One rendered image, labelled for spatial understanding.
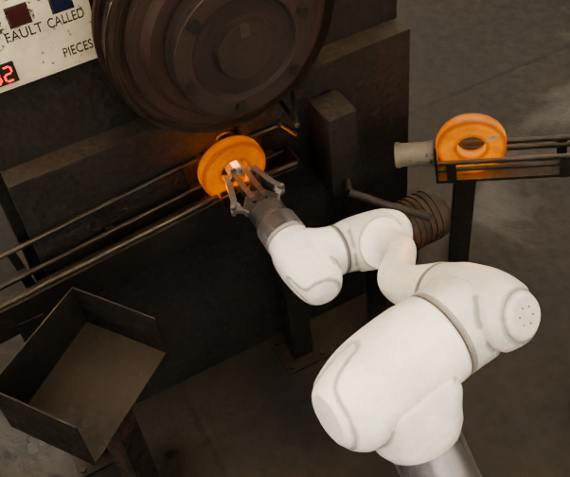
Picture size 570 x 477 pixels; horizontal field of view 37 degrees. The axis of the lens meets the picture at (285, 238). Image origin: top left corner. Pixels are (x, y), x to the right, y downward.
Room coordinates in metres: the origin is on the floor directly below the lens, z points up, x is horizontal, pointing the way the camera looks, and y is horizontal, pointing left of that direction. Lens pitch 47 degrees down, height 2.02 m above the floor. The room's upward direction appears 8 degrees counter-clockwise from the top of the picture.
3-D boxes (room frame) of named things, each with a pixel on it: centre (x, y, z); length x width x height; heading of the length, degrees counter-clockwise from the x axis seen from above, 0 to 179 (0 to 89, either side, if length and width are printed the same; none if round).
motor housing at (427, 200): (1.43, -0.29, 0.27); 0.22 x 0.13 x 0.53; 112
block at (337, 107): (1.53, -0.14, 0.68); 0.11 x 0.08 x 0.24; 22
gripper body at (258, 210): (1.27, 0.03, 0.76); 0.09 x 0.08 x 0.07; 22
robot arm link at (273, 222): (1.20, 0.01, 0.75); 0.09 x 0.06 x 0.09; 112
